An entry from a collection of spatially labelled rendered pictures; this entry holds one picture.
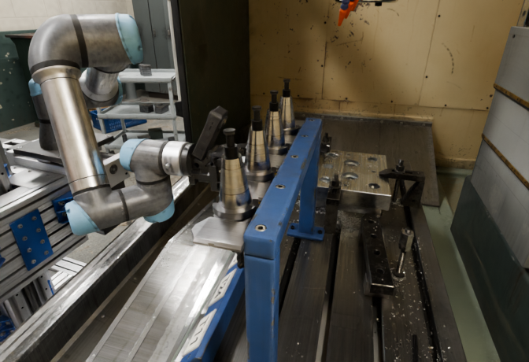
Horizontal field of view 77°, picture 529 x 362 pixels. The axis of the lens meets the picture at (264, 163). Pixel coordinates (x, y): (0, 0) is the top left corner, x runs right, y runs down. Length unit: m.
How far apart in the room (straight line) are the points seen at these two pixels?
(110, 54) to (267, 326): 0.68
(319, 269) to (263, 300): 0.40
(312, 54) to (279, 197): 1.61
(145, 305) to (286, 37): 1.55
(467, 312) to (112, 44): 1.24
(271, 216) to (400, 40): 1.67
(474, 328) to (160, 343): 0.88
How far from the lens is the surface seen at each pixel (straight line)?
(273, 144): 0.62
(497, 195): 1.18
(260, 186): 0.51
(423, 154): 1.94
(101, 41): 0.87
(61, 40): 0.86
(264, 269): 0.41
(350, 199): 1.00
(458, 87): 2.09
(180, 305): 1.00
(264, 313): 0.47
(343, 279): 0.82
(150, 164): 0.74
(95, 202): 0.77
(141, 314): 1.04
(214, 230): 0.42
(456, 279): 1.37
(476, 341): 1.21
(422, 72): 2.04
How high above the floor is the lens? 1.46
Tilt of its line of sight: 25 degrees down
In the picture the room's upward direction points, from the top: straight up
